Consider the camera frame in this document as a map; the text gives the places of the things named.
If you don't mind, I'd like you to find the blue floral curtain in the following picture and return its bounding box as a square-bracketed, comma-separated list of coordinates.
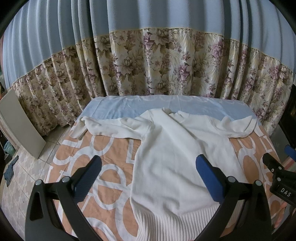
[1, 1, 295, 135]

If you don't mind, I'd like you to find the white knit sweater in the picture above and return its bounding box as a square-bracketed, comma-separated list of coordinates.
[71, 108, 258, 240]

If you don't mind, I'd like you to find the blue cloth on floor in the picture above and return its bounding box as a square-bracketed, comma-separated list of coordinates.
[4, 155, 19, 187]

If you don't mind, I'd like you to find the orange and blue bedsheet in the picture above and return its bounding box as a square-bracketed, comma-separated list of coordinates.
[46, 95, 276, 240]

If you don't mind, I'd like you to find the grey leaning board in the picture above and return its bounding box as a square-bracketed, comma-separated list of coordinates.
[1, 89, 46, 159]

